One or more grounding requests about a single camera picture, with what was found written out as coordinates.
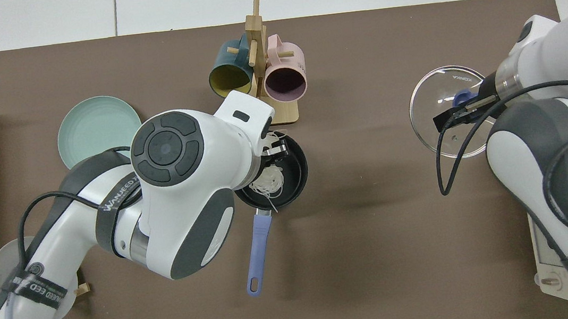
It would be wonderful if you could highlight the white vermicelli bundle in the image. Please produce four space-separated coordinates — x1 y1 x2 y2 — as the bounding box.
241 130 294 216

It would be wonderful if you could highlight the glass lid blue knob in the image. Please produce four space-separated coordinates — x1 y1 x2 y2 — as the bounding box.
404 61 501 164

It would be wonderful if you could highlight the pale green plate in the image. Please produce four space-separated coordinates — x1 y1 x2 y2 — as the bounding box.
53 91 147 173

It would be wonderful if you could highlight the wooden plate rack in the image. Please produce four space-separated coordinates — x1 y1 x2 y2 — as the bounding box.
0 261 91 307

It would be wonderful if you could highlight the pink cup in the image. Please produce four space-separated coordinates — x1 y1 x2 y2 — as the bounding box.
258 31 310 105

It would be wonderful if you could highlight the dark teal cup yellow inside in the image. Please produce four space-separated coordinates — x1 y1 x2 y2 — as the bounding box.
204 36 258 103

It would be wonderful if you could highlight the wooden cup stand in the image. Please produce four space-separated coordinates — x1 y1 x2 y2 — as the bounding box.
219 0 302 130

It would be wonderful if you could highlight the brown table cloth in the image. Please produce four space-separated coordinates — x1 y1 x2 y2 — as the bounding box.
0 0 568 319

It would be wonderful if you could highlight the pale toaster oven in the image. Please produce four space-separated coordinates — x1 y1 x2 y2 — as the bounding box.
526 206 568 316

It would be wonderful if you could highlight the black pot blue handle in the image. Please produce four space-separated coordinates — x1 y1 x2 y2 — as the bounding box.
226 127 322 298

